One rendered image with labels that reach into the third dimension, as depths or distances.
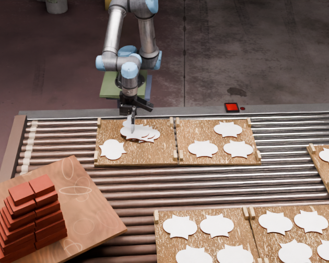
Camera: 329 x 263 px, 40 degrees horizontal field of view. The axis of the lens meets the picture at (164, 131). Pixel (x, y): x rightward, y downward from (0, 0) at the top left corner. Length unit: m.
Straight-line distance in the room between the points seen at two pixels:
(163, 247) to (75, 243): 0.36
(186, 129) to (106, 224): 0.82
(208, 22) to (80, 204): 4.09
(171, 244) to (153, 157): 0.53
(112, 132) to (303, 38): 3.61
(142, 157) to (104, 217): 0.50
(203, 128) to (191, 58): 2.52
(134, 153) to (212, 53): 2.91
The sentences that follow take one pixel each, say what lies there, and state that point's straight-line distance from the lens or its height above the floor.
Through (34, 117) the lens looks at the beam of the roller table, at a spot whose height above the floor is 0.92.
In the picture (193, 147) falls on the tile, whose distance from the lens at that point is 2.28.
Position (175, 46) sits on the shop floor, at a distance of 5.10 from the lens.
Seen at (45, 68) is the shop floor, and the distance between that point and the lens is 4.76.
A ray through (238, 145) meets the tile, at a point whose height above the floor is 0.95.
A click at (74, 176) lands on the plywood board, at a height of 1.04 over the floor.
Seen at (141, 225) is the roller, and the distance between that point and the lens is 1.97.
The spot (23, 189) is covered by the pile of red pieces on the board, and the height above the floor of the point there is 1.32.
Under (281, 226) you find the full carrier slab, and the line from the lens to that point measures 2.01.
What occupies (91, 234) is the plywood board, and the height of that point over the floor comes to 1.04.
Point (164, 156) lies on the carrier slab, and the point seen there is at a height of 0.94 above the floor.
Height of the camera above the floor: 2.46
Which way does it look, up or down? 40 degrees down
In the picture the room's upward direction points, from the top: 2 degrees clockwise
